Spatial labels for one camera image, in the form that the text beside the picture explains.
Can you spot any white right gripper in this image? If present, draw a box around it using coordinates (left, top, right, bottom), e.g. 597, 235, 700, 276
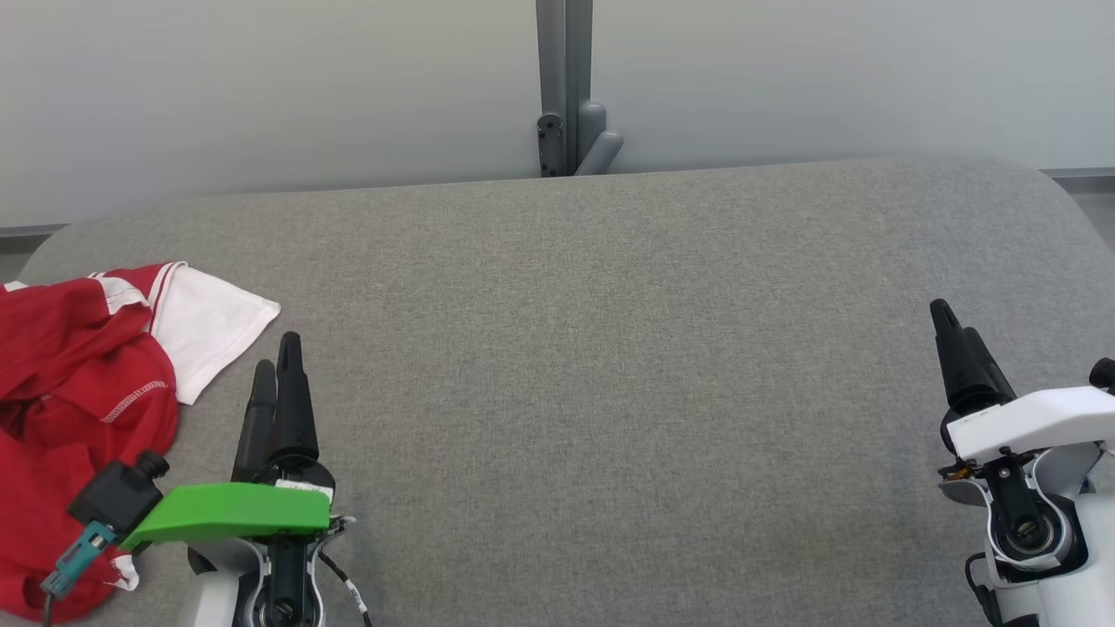
929, 299, 1115, 462

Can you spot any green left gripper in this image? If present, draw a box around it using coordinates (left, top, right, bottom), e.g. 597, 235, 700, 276
120, 331, 336, 551

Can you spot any red jersey with white sleeves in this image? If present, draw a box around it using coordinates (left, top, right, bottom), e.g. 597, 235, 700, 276
0, 261, 281, 624

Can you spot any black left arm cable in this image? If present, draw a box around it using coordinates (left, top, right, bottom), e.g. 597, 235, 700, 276
318, 549, 375, 627

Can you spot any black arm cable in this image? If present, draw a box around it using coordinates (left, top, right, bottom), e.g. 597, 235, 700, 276
318, 549, 375, 627
965, 553, 1003, 627

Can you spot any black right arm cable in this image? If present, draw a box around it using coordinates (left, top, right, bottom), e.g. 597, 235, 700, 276
965, 553, 1003, 627

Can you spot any teal left camera connector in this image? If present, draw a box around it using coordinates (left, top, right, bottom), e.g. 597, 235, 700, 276
39, 521, 118, 602

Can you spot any dark perforated post bracket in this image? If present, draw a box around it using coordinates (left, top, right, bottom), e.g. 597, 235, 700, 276
537, 113, 567, 178

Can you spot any grey metal frame post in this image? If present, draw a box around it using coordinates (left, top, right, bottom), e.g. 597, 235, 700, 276
536, 0, 593, 175

